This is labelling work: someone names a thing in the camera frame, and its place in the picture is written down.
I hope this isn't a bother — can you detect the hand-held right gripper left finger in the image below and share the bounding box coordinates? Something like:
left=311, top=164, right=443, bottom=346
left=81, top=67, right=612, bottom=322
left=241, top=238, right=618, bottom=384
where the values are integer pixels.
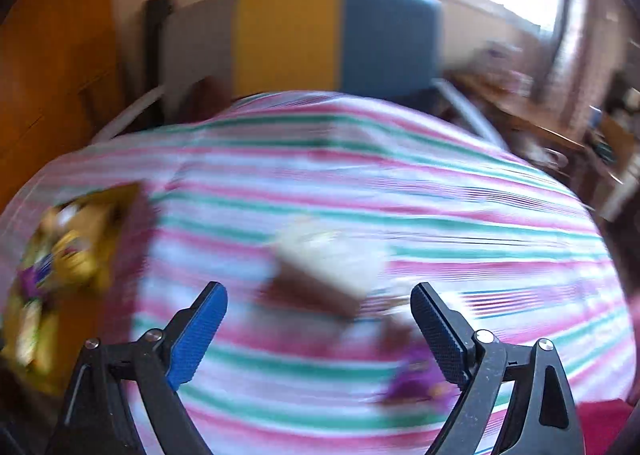
left=47, top=281, right=229, bottom=455

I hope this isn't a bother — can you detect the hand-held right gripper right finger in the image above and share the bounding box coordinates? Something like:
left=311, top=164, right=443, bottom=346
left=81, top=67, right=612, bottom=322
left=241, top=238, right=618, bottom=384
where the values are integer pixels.
left=410, top=282, right=586, bottom=455

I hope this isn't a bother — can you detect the maroon gift box gold inside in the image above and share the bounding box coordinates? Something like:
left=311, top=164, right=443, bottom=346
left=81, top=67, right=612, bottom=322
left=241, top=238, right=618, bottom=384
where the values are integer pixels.
left=0, top=182, right=156, bottom=396

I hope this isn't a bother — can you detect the beige carton box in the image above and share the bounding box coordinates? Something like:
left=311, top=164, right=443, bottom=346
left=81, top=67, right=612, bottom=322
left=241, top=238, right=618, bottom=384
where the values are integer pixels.
left=260, top=230, right=393, bottom=321

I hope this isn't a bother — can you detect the purple packet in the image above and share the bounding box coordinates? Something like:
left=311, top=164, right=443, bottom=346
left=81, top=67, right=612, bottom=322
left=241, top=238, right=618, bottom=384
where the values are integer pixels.
left=17, top=255, right=56, bottom=301
left=382, top=350, right=461, bottom=406

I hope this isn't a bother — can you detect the striped tablecloth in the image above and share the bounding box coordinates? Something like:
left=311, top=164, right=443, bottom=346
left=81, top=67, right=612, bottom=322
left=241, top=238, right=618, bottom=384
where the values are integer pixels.
left=0, top=90, right=631, bottom=455

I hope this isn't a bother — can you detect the red cloth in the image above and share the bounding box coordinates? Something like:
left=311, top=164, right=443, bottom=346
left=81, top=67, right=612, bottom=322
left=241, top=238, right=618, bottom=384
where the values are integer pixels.
left=575, top=397, right=640, bottom=455

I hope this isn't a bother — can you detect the white metal chair tube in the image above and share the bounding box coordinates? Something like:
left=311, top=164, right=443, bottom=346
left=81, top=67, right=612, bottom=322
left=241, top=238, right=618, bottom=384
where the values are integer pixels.
left=90, top=85, right=166, bottom=143
left=440, top=80, right=506, bottom=146

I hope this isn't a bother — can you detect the wooden side table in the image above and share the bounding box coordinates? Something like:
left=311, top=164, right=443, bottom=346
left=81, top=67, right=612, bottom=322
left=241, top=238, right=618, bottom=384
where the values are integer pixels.
left=450, top=70, right=591, bottom=156

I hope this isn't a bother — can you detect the brown fuzzy object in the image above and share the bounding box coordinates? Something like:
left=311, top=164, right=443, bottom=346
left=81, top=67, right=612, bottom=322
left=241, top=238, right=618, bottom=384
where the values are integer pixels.
left=187, top=75, right=233, bottom=118

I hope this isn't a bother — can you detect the grey chair back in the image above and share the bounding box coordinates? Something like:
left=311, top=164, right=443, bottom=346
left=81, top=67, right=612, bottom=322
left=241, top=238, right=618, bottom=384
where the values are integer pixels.
left=160, top=0, right=241, bottom=123

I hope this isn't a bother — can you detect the yellow chair back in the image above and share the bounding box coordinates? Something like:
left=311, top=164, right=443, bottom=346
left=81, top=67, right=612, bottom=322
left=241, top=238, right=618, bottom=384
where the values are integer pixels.
left=232, top=0, right=346, bottom=100

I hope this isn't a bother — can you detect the wooden cabinet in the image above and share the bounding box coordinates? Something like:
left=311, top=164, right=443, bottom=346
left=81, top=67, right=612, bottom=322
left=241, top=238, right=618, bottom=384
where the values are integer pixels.
left=0, top=0, right=126, bottom=206

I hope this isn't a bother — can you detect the black post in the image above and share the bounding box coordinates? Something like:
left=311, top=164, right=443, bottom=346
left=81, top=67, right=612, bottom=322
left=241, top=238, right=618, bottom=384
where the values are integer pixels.
left=145, top=0, right=176, bottom=126

